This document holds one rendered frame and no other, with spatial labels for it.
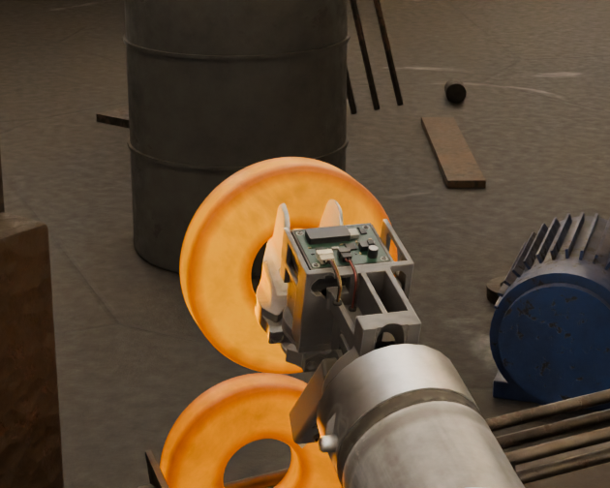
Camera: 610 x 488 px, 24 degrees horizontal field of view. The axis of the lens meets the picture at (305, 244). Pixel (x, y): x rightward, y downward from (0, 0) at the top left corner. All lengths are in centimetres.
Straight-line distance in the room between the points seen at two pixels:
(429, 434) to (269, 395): 37
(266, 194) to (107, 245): 295
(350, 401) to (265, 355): 23
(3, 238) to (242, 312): 29
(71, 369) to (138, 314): 35
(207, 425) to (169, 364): 202
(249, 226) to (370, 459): 27
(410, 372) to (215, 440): 35
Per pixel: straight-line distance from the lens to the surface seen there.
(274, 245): 98
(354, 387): 80
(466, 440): 76
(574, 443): 122
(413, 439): 76
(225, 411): 111
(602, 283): 275
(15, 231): 123
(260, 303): 93
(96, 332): 333
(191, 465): 113
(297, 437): 96
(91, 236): 401
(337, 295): 85
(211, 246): 98
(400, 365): 80
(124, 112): 532
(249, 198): 98
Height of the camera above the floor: 125
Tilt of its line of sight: 19 degrees down
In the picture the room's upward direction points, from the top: straight up
